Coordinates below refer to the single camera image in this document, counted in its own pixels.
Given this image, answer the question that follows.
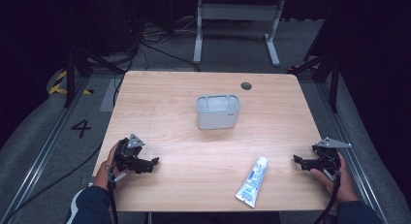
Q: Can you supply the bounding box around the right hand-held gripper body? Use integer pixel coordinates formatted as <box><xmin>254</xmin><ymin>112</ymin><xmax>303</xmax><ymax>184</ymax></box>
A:
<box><xmin>311</xmin><ymin>136</ymin><xmax>353</xmax><ymax>174</ymax></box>

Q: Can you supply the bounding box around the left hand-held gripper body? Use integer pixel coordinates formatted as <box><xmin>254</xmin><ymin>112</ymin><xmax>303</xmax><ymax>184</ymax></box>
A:
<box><xmin>113</xmin><ymin>133</ymin><xmax>146</xmax><ymax>173</ymax></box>

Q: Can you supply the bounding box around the person's left hand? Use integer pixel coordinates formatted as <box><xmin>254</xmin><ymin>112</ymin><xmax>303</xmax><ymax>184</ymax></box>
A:
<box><xmin>93</xmin><ymin>142</ymin><xmax>131</xmax><ymax>191</ymax></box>

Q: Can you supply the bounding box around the person's right hand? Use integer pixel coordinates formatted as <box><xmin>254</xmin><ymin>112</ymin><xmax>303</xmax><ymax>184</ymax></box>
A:
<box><xmin>309</xmin><ymin>150</ymin><xmax>361</xmax><ymax>205</ymax></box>

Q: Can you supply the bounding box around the white toothpaste tube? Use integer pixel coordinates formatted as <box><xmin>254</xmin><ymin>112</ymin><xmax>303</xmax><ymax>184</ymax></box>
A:
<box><xmin>235</xmin><ymin>155</ymin><xmax>270</xmax><ymax>209</ymax></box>

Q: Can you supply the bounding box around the black tripod stand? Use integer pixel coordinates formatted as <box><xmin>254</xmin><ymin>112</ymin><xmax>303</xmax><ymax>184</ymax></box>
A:
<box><xmin>287</xmin><ymin>50</ymin><xmax>344</xmax><ymax>114</ymax></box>
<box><xmin>62</xmin><ymin>44</ymin><xmax>126</xmax><ymax>110</ymax></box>

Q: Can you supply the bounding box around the grey plastic container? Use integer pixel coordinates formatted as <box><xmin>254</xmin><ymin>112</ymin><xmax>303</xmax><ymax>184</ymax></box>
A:
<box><xmin>195</xmin><ymin>93</ymin><xmax>242</xmax><ymax>131</ymax></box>

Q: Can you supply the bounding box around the aluminium floor rail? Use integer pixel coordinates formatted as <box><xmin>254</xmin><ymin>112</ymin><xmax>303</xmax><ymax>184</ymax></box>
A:
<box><xmin>314</xmin><ymin>81</ymin><xmax>391</xmax><ymax>224</ymax></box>
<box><xmin>0</xmin><ymin>76</ymin><xmax>92</xmax><ymax>224</ymax></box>

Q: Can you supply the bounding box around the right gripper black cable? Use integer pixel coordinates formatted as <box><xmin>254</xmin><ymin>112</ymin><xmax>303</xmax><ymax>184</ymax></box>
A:
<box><xmin>311</xmin><ymin>171</ymin><xmax>342</xmax><ymax>224</ymax></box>

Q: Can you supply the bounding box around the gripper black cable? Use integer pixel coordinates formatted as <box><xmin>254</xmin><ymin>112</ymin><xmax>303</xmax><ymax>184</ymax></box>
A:
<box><xmin>107</xmin><ymin>165</ymin><xmax>120</xmax><ymax>224</ymax></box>
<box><xmin>311</xmin><ymin>171</ymin><xmax>342</xmax><ymax>224</ymax></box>

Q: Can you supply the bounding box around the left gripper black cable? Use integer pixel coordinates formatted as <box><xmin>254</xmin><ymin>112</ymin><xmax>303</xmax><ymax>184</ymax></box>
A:
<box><xmin>107</xmin><ymin>165</ymin><xmax>120</xmax><ymax>224</ymax></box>

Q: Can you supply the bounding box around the black floor cable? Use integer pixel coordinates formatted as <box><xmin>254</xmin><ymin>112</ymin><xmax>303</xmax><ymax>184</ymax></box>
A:
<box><xmin>0</xmin><ymin>142</ymin><xmax>104</xmax><ymax>224</ymax></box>

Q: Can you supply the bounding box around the bundle of floor cables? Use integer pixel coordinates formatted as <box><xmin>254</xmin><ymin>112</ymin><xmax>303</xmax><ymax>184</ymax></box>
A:
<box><xmin>111</xmin><ymin>18</ymin><xmax>203</xmax><ymax>107</ymax></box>

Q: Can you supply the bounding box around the grey metal stand frame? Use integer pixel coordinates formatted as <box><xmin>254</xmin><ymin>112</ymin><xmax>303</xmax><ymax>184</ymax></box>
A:
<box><xmin>192</xmin><ymin>0</ymin><xmax>287</xmax><ymax>69</ymax></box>

